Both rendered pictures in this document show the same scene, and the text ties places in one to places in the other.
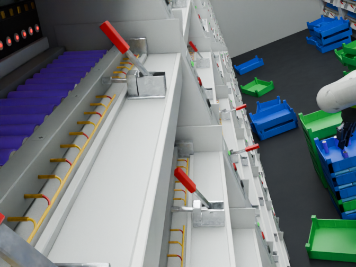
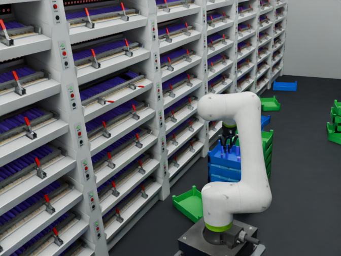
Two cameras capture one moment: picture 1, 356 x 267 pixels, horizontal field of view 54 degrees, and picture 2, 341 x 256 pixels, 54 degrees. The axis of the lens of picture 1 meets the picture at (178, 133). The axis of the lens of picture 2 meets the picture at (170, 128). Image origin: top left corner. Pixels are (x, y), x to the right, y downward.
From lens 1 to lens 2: 1.12 m
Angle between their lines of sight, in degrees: 16
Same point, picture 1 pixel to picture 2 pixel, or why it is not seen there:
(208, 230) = (15, 94)
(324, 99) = not seen: hidden behind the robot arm
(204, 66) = (128, 55)
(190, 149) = (47, 76)
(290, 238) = (175, 192)
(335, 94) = not seen: hidden behind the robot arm
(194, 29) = (145, 35)
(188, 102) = (52, 58)
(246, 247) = (56, 125)
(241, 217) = (64, 116)
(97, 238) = not seen: outside the picture
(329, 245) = (189, 205)
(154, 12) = (45, 21)
